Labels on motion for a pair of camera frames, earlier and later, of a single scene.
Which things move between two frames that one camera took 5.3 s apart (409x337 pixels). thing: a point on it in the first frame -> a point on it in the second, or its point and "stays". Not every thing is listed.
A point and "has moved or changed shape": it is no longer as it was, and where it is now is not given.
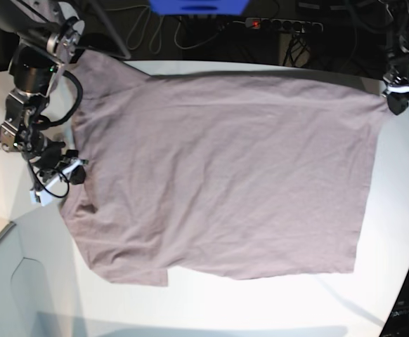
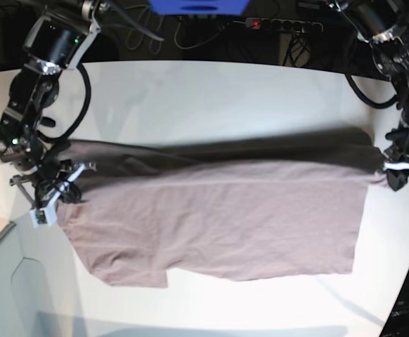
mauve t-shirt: x=239 y=177 has moved or changed shape
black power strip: x=284 y=24 stays
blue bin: x=176 y=8 stays
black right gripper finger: x=398 y=102 -> x=398 y=178
